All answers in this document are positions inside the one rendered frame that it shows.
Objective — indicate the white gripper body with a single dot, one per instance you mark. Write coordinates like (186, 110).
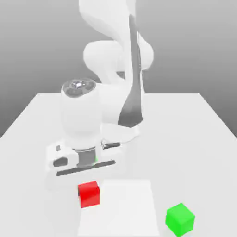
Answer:
(87, 171)

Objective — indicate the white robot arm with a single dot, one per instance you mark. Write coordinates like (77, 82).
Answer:
(81, 114)

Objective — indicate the small red cube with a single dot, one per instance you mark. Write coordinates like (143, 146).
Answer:
(89, 195)

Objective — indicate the small green cube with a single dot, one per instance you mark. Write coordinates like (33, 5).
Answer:
(180, 220)

